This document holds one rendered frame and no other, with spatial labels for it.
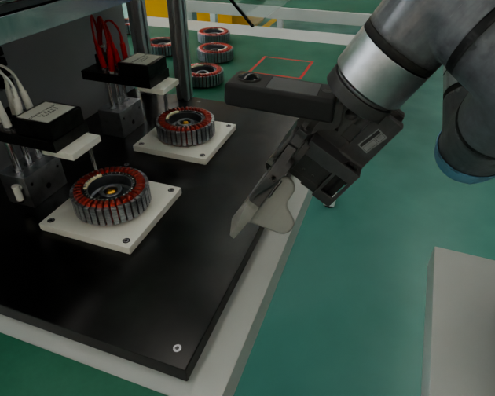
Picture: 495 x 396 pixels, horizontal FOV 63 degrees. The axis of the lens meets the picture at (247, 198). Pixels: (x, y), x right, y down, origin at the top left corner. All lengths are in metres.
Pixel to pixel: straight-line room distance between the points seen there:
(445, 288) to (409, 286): 1.06
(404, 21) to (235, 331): 0.36
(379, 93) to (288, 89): 0.09
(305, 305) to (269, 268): 0.94
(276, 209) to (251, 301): 0.14
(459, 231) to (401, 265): 0.37
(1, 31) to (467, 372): 0.66
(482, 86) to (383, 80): 0.08
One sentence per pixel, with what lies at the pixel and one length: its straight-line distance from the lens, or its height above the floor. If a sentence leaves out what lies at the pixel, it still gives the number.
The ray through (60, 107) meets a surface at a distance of 0.64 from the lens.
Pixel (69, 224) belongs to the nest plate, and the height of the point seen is 0.78.
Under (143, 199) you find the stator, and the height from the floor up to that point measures 0.81.
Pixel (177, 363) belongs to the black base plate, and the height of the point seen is 0.77.
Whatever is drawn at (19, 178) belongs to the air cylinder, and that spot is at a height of 0.82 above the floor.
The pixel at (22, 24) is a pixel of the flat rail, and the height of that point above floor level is 1.03.
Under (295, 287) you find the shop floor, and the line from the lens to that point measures 1.55.
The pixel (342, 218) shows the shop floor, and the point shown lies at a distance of 1.88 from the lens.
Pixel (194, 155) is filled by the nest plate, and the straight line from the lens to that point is 0.74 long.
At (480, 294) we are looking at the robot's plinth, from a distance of 0.61.
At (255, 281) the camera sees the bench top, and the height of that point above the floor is 0.75.
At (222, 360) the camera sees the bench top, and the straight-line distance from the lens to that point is 0.48.
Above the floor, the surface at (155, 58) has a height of 0.92.
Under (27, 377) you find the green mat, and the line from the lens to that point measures 0.52.
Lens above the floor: 1.15
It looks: 36 degrees down
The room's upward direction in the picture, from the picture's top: straight up
